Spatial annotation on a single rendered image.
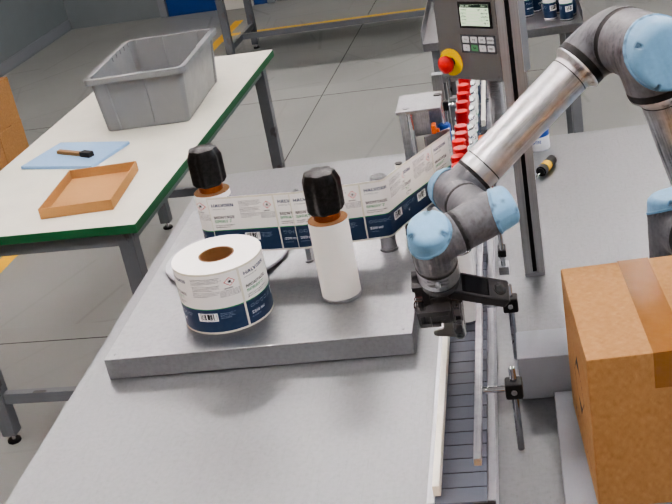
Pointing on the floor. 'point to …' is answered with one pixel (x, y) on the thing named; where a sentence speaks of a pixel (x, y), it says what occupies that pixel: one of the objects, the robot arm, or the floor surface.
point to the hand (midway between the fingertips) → (464, 331)
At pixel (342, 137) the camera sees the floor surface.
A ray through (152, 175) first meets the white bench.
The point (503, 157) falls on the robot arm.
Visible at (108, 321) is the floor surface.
